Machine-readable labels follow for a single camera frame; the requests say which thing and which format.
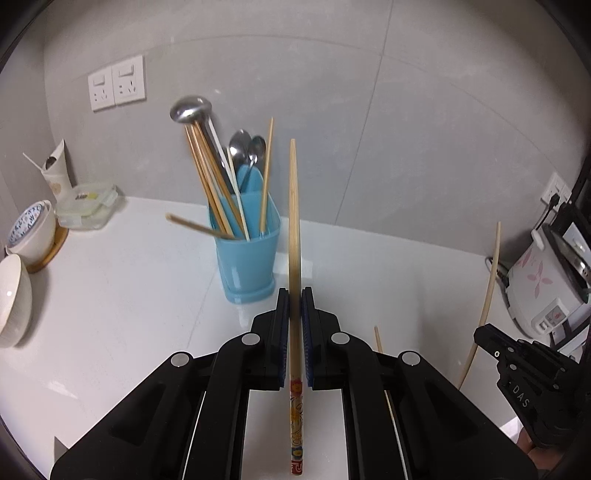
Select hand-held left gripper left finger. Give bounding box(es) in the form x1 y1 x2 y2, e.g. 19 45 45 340
50 287 291 480

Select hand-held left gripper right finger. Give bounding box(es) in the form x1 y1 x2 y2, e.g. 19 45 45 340
301 286 539 480

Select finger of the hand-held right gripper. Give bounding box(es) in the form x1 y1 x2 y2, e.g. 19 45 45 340
473 324 525 370

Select thin cream chopstick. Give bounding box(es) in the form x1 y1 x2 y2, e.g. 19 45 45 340
457 220 503 391

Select group of bamboo chopsticks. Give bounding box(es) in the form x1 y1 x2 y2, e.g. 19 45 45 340
374 325 411 478

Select blue plastic utensil holder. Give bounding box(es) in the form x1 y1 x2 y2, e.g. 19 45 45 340
209 164 281 304

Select cream bamboo chopstick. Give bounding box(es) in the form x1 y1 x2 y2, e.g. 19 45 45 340
259 117 274 234

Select tan bamboo chopstick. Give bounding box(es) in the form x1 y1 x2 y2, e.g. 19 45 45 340
191 124 236 237

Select white rice cooker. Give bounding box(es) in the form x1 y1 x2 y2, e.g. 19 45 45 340
505 198 591 340

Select thin white stick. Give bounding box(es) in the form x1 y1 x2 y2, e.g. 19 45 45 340
226 148 251 241

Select small metal spoon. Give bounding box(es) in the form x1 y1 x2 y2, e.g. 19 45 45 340
249 135 267 169

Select large metal spoon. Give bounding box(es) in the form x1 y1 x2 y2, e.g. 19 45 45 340
228 130 252 181

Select clear plastic food container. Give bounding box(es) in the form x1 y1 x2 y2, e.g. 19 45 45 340
55 181 117 230

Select wooden board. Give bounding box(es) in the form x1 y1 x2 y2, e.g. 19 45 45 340
23 225 70 274

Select metal ladle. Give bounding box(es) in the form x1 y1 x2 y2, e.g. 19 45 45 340
170 95 238 197

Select plain white bowl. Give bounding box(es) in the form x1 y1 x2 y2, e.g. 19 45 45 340
0 253 33 349

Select blue patterned white bowl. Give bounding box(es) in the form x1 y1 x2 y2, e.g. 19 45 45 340
6 200 58 268

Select white wall socket with plug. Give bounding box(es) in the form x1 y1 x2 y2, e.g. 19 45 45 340
541 172 572 205

